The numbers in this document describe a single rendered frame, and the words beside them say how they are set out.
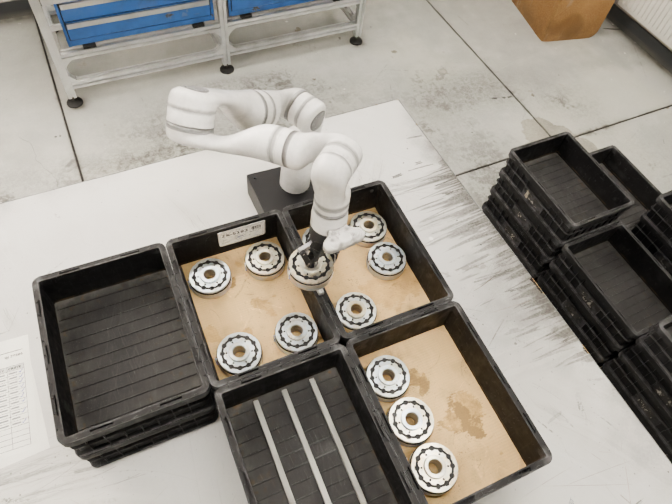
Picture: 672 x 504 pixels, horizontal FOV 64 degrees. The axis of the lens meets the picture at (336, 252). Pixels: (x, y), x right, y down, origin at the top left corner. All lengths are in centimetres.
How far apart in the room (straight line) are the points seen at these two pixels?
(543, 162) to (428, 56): 142
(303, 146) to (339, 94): 220
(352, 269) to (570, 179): 120
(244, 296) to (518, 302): 79
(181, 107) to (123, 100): 211
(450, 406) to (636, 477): 52
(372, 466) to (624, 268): 144
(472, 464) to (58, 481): 92
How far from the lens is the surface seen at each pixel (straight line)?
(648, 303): 231
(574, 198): 230
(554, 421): 155
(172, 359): 132
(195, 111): 107
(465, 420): 132
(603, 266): 231
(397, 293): 141
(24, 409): 152
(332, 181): 93
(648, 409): 220
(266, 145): 99
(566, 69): 383
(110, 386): 133
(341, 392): 128
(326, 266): 120
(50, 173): 291
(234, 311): 135
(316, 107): 140
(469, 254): 169
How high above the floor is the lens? 203
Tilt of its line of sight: 56 degrees down
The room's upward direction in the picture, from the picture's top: 9 degrees clockwise
